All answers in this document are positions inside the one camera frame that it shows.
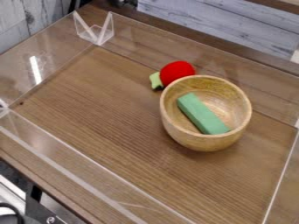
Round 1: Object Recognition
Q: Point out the green rectangular block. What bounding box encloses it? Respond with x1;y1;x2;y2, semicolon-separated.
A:
177;93;230;135

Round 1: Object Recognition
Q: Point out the brown wooden bowl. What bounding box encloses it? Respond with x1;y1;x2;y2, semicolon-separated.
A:
159;75;253;151

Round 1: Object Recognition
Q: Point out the red plush toy with leaf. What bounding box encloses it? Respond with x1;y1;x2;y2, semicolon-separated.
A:
150;60;195;89

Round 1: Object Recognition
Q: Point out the black metal table leg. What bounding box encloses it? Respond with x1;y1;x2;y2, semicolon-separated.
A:
25;185;67;224

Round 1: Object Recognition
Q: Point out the clear acrylic tray wall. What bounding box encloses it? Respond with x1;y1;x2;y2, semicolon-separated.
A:
0;7;299;224

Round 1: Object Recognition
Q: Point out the black cable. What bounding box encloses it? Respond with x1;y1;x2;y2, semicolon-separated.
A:
0;202;26;224

